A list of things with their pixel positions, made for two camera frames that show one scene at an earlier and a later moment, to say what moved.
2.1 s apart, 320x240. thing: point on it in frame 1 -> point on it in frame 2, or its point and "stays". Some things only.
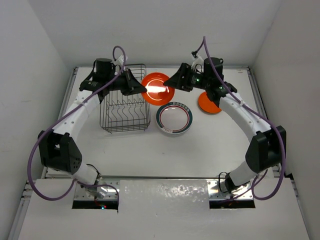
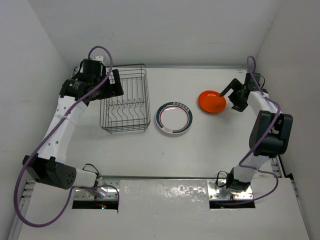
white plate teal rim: [174, 117] stays
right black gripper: [178, 81] -> [235, 85]
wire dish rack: [122, 113] stays
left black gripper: [131, 85] -> [112, 90]
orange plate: [157, 93] -> [212, 102]
